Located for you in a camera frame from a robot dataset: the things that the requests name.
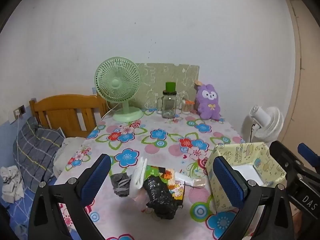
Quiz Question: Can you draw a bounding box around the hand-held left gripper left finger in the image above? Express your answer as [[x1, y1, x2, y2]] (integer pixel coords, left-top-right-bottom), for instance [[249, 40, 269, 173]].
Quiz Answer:
[[28, 154, 112, 240]]

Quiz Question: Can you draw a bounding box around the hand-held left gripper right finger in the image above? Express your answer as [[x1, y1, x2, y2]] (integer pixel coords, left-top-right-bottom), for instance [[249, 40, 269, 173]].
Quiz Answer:
[[212, 156, 293, 240]]

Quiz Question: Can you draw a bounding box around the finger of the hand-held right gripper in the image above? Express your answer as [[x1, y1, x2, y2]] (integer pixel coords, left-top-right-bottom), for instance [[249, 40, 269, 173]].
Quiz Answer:
[[297, 143, 320, 174], [269, 140, 304, 180]]

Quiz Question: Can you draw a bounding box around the grey drawstring pouch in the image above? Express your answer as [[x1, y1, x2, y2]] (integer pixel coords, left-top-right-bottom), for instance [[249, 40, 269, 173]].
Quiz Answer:
[[110, 172, 132, 197]]

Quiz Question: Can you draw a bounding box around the yellow patterned storage box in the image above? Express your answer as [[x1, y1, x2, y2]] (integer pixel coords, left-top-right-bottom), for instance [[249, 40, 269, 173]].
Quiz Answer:
[[205, 142, 287, 209]]

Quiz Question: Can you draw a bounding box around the colorful printed box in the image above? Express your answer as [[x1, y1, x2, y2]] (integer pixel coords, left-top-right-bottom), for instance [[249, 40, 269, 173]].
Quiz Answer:
[[146, 165, 186, 209]]

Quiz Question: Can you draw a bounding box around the pink printed packet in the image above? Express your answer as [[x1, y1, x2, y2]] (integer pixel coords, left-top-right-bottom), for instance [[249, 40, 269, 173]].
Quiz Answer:
[[175, 172, 207, 188]]

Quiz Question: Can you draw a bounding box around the white fan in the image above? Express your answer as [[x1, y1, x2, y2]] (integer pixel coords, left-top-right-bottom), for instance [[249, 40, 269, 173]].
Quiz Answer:
[[244, 105, 284, 144]]

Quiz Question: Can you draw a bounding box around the white bedding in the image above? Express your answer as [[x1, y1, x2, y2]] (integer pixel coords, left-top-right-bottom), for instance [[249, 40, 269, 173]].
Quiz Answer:
[[54, 137, 87, 173]]

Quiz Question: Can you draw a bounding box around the grey plaid pillow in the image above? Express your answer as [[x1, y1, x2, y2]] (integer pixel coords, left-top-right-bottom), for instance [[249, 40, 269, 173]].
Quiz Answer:
[[16, 116, 66, 193]]

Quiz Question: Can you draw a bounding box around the black plastic bag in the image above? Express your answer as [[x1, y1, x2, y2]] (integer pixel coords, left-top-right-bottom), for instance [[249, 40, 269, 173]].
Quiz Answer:
[[143, 175, 181, 220]]

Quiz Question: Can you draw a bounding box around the floral tablecloth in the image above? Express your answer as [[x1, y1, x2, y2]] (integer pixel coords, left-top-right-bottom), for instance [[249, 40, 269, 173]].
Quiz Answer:
[[54, 107, 295, 240]]

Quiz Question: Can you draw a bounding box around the beige door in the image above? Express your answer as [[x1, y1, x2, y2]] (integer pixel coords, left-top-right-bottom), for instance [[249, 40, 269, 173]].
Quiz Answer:
[[279, 0, 320, 155]]

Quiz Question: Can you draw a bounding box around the wooden bed headboard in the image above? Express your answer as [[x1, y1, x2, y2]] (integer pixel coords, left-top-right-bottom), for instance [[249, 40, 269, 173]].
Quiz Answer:
[[29, 94, 109, 138]]

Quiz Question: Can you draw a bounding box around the purple plush toy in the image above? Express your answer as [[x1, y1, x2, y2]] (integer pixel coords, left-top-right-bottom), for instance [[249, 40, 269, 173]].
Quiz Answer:
[[194, 81, 222, 120]]

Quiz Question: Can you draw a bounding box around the small jar of cotton swabs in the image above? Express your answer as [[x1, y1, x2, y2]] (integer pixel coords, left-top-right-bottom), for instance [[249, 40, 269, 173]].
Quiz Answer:
[[182, 99, 195, 115]]

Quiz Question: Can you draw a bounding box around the crumpled white cloth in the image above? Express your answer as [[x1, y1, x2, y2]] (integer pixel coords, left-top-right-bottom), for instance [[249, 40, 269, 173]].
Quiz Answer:
[[0, 165, 24, 203]]

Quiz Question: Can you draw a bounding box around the green desk fan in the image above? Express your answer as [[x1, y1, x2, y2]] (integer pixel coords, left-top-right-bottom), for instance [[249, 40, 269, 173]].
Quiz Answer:
[[94, 57, 144, 122]]

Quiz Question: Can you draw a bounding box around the glass mug jar green lid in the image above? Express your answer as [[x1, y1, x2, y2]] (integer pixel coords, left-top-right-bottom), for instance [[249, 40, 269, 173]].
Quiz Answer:
[[156, 82, 181, 119]]

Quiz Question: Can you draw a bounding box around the green patterned board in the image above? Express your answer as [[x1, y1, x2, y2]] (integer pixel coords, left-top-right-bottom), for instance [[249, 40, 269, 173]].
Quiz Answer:
[[135, 62, 200, 110]]

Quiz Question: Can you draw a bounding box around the white fan cable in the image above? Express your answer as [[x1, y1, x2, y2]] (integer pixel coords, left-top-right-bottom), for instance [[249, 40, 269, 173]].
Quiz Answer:
[[101, 105, 118, 120]]

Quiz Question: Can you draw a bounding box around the white charger cable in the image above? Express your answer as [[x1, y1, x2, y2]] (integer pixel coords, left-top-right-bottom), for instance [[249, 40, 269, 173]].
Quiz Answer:
[[14, 114, 23, 170]]

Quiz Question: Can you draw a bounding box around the wall socket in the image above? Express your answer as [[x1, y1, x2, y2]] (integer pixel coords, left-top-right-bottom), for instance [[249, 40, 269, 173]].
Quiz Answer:
[[13, 105, 26, 123]]

